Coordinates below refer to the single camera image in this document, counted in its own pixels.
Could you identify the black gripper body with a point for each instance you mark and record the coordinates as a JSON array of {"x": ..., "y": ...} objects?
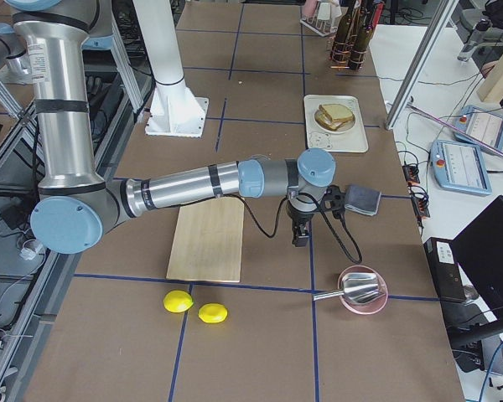
[{"x": 300, "y": 220}]

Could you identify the wooden cutting board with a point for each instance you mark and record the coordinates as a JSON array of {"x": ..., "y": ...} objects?
[{"x": 207, "y": 242}]

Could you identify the black equipment box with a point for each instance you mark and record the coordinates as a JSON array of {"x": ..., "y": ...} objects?
[{"x": 445, "y": 272}]

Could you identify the aluminium frame post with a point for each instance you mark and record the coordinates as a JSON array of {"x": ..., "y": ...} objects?
[{"x": 438, "y": 22}]

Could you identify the blue teach pendant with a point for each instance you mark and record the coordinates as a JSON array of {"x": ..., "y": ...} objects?
[
  {"x": 485, "y": 126},
  {"x": 459, "y": 167}
]

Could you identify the white test tube rack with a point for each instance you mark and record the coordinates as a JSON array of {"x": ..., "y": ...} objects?
[{"x": 321, "y": 16}]

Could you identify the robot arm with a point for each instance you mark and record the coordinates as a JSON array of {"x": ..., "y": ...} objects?
[{"x": 79, "y": 198}]

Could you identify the blue teach pendant near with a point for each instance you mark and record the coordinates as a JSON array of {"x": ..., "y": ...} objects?
[{"x": 459, "y": 167}]

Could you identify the blue teach pendant far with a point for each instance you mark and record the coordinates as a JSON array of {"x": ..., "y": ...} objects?
[{"x": 485, "y": 126}]

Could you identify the yellow lemon left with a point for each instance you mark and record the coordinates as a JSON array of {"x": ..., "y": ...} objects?
[{"x": 177, "y": 301}]

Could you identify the clear water bottle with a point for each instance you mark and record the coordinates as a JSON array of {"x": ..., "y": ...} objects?
[{"x": 474, "y": 40}]

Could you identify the yellow lemon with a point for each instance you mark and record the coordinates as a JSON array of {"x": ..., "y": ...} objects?
[
  {"x": 213, "y": 313},
  {"x": 177, "y": 301}
]

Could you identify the steel scoop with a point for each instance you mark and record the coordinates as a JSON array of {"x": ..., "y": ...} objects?
[{"x": 357, "y": 288}]

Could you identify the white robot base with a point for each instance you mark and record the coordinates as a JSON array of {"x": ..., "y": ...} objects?
[{"x": 174, "y": 110}]

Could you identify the bread slice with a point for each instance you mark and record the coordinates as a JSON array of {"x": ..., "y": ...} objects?
[
  {"x": 337, "y": 113},
  {"x": 326, "y": 123}
]

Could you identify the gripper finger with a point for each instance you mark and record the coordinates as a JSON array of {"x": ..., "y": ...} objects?
[
  {"x": 303, "y": 235},
  {"x": 296, "y": 240}
]

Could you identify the pink bowl with ice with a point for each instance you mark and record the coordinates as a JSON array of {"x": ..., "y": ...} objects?
[{"x": 371, "y": 307}]

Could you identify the cream bear tray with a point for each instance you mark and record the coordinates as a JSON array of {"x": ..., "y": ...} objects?
[{"x": 349, "y": 138}]

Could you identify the copper wire bottle rack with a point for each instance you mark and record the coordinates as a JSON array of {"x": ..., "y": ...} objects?
[{"x": 349, "y": 54}]

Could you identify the grey folded cloth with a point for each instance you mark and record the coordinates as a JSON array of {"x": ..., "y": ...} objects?
[{"x": 362, "y": 200}]

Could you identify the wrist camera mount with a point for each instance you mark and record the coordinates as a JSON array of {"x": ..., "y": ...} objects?
[{"x": 334, "y": 201}]

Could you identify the black monitor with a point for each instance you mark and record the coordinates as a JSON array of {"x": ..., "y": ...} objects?
[{"x": 479, "y": 251}]

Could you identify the yellow lemon right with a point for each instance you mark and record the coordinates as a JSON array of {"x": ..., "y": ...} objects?
[{"x": 213, "y": 313}]

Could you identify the dark green wine bottle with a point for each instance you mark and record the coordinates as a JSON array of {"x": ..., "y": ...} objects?
[{"x": 343, "y": 31}]

